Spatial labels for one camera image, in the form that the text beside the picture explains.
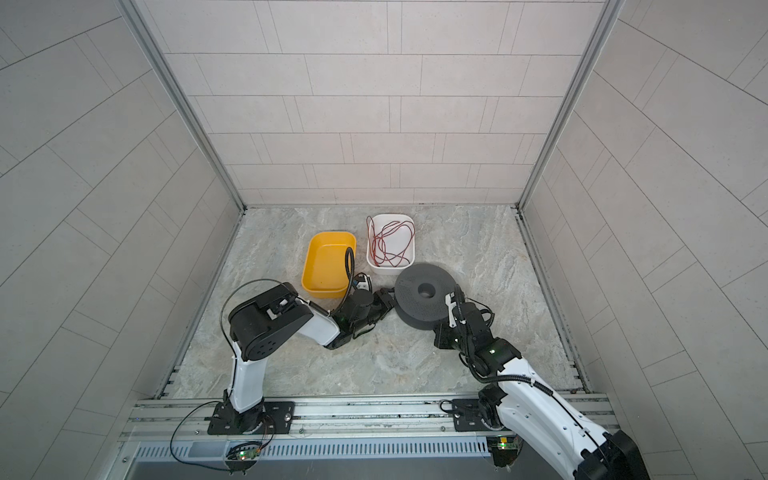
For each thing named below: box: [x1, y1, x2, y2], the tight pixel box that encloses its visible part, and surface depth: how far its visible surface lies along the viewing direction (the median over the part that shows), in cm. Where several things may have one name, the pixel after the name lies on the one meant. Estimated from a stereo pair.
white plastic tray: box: [366, 214, 416, 275], surface depth 107 cm
